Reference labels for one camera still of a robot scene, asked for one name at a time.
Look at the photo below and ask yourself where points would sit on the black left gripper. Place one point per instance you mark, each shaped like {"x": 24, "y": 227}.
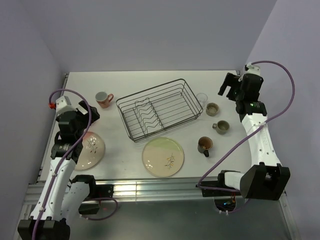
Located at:
{"x": 86, "y": 117}

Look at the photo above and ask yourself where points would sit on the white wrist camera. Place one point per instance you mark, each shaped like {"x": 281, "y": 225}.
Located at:
{"x": 250, "y": 72}
{"x": 62, "y": 105}

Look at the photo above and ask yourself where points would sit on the beige small bowl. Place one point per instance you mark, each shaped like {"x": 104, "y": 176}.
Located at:
{"x": 212, "y": 109}

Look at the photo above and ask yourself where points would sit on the dark brown mug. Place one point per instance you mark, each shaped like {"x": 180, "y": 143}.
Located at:
{"x": 204, "y": 145}

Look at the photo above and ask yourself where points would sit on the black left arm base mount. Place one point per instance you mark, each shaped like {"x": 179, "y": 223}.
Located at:
{"x": 101, "y": 191}

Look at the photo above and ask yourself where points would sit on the grey-green ceramic cup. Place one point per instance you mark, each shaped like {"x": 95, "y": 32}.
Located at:
{"x": 221, "y": 127}

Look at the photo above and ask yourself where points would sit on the clear glass cup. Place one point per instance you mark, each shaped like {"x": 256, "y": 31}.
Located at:
{"x": 202, "y": 98}

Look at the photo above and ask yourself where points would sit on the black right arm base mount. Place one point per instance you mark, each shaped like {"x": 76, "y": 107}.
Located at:
{"x": 206, "y": 192}

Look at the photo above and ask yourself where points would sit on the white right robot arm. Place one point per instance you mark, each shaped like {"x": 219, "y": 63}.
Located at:
{"x": 267, "y": 178}

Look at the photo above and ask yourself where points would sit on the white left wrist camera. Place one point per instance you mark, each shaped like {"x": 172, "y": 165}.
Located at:
{"x": 62, "y": 105}

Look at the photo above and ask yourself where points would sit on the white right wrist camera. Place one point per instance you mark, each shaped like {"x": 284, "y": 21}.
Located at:
{"x": 250, "y": 72}

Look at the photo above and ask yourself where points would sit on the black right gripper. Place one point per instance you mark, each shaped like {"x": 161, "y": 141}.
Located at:
{"x": 231, "y": 80}

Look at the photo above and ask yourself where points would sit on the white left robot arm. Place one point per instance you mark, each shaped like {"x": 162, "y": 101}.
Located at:
{"x": 61, "y": 196}

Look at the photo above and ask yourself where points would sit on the dark wire dish rack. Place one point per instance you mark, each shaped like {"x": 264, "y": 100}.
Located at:
{"x": 158, "y": 109}

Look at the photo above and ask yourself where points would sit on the pink and cream plate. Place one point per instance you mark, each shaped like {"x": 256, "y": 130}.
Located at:
{"x": 92, "y": 152}

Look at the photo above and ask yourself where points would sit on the pink ceramic mug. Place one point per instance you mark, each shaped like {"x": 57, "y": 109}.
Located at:
{"x": 104, "y": 99}

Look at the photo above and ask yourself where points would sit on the aluminium frame rail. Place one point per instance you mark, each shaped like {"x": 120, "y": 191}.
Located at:
{"x": 154, "y": 190}

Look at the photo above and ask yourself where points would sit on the green and cream plate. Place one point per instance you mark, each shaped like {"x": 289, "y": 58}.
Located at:
{"x": 163, "y": 157}

